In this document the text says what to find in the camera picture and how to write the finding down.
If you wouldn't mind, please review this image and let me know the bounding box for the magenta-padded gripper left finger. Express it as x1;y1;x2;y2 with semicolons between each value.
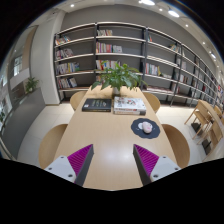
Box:
44;143;95;187

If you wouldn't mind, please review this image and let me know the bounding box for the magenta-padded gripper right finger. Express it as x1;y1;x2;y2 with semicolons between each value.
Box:
132;143;182;187

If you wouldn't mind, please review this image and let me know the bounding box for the pale pink computer mouse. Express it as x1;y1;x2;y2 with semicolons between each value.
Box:
142;121;154;134

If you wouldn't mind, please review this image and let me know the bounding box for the dark mouse pad, white print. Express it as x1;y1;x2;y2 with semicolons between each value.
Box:
130;117;161;140

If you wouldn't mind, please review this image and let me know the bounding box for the tan book, dark spine end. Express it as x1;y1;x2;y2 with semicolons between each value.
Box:
114;109;147;116

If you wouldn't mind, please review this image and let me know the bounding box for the slatted wooden chairs group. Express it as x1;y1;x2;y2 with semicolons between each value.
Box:
184;99;224;158

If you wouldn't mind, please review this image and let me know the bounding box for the black hardcover book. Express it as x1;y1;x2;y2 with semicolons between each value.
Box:
81;98;113;113

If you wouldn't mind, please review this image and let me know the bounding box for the white illustrated large book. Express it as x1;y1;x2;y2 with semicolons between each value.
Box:
113;96;147;113

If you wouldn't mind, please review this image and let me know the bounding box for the small leafy floor plant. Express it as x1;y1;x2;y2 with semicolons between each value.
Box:
24;77;40;94

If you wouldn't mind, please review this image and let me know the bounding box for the green potted plant, grey pot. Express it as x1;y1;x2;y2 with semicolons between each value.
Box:
91;63;148;96

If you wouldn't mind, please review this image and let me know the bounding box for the grey shelf unit with books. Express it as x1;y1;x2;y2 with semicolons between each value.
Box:
53;21;224;109

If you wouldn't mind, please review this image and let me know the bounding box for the round ceiling lights group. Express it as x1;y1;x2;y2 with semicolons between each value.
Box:
138;0;218;59

